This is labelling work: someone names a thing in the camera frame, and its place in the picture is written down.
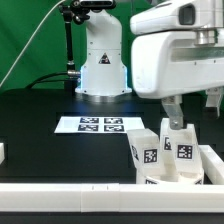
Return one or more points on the white right rail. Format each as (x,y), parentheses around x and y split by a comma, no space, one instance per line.
(213,165)

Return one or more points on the white rail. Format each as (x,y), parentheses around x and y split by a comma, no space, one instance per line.
(213,165)
(111,198)

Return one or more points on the white paper marker sheet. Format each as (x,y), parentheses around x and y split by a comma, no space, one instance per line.
(102,125)

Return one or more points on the white left block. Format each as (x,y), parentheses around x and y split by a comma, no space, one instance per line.
(2,153)

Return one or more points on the white front rail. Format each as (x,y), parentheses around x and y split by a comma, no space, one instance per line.
(111,198)

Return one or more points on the black camera on mount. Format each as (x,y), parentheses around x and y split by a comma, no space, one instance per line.
(95,4)

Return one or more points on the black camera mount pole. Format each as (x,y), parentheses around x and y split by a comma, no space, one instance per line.
(73,75)

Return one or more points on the white round stool seat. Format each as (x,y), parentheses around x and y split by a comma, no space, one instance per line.
(170,176)

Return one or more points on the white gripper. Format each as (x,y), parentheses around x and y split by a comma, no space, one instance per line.
(170,63)

